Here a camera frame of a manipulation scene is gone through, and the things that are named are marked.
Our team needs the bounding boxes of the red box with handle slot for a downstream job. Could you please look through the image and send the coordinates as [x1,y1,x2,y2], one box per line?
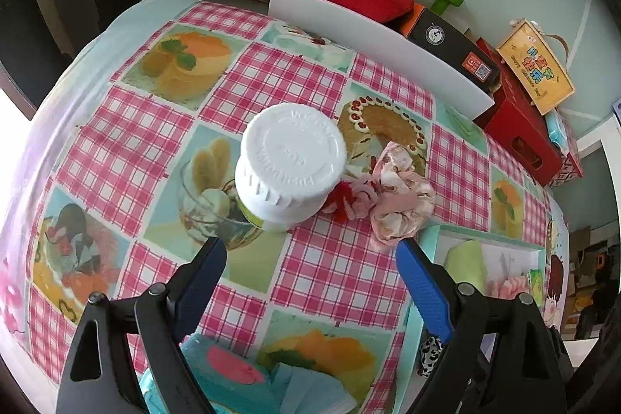
[473,38,564,187]

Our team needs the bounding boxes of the pink floral scrunchie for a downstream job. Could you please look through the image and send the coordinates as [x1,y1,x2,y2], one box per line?
[369,141,436,255]

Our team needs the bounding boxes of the pink patterned box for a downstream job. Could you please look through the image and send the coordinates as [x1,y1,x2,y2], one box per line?
[548,133,585,188]

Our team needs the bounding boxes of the cardboard boxes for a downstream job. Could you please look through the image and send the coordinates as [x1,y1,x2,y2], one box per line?
[565,225,621,337]

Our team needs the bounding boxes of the red fuzzy scrunchie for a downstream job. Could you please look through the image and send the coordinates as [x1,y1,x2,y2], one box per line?
[320,178,376,221]

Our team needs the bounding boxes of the light green cloth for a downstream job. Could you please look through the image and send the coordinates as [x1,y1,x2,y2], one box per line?
[444,239,488,296]

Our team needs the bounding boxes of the white capped bottle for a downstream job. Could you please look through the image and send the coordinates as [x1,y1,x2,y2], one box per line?
[234,104,347,233]

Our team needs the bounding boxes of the pink striped fluffy cloth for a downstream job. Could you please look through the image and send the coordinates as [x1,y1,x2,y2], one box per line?
[485,275,532,303]

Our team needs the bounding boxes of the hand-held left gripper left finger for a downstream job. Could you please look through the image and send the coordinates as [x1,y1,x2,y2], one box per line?
[56,236,229,414]

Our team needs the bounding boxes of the light blue folded cloth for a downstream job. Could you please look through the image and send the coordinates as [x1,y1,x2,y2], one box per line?
[269,360,360,414]

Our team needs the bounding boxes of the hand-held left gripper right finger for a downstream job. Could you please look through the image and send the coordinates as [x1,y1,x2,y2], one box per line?
[395,238,576,414]

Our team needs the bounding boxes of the yellow wooden box with handle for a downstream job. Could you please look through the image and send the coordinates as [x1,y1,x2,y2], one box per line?
[496,19,577,115]

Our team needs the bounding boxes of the black box with labels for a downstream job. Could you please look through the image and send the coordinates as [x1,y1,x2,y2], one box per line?
[405,4,503,92]

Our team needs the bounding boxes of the zebra print scrunchie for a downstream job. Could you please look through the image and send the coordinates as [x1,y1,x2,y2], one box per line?
[416,336,444,378]

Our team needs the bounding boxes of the white board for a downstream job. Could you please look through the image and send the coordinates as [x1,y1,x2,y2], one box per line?
[268,0,496,121]

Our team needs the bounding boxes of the teal shallow cardboard box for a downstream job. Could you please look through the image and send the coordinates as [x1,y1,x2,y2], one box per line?
[398,222,559,376]

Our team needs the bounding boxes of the wet wipes pack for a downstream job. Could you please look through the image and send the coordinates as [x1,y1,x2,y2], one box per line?
[543,111,568,148]

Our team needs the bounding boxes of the teal towel with pink patch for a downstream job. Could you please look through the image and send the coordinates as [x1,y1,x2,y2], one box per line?
[138,331,272,414]

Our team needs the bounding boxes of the bright green small packet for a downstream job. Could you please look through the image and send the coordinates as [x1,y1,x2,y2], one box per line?
[526,269,545,304]

